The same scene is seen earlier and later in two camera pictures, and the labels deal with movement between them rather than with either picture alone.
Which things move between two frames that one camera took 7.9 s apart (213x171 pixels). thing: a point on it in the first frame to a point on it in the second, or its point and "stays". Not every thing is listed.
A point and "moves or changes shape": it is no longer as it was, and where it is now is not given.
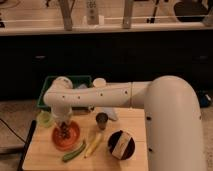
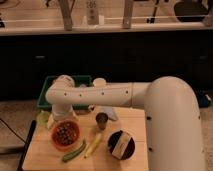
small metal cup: (102, 119) stays
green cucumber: (74, 153) stays
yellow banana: (96, 142) stays
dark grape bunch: (64, 131) moves or changes shape
